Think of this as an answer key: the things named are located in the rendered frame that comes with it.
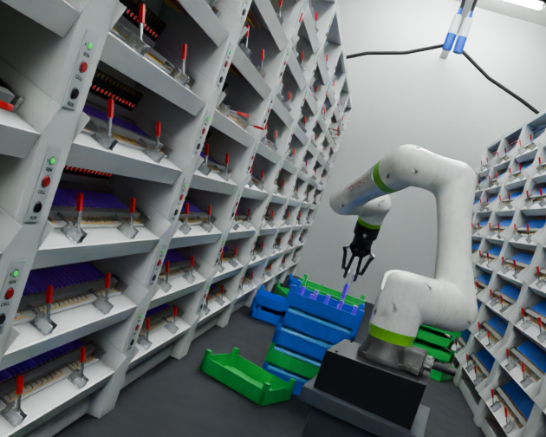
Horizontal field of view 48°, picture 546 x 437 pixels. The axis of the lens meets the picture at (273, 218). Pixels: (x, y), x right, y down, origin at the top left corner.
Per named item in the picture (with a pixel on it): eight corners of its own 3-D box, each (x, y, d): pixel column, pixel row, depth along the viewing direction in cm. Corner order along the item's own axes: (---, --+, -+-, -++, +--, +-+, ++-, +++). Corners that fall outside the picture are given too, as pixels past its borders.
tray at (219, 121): (248, 147, 229) (263, 127, 228) (204, 122, 169) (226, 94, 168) (207, 114, 231) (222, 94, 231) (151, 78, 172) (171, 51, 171)
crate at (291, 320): (352, 340, 255) (359, 322, 255) (350, 350, 235) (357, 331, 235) (284, 315, 260) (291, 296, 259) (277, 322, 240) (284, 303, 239)
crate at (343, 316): (359, 322, 255) (365, 304, 254) (357, 331, 235) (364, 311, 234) (291, 296, 259) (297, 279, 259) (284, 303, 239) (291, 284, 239)
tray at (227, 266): (238, 273, 301) (256, 251, 300) (205, 286, 241) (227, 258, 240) (207, 246, 303) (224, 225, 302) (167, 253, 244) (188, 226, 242)
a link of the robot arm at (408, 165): (437, 184, 178) (441, 146, 182) (399, 171, 175) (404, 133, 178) (404, 199, 195) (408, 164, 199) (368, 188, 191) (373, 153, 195)
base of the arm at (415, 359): (452, 379, 168) (458, 358, 168) (451, 389, 154) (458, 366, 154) (362, 348, 177) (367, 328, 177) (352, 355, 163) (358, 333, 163)
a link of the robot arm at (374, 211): (399, 198, 222) (387, 184, 231) (369, 195, 218) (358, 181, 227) (387, 231, 229) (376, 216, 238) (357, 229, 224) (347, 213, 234)
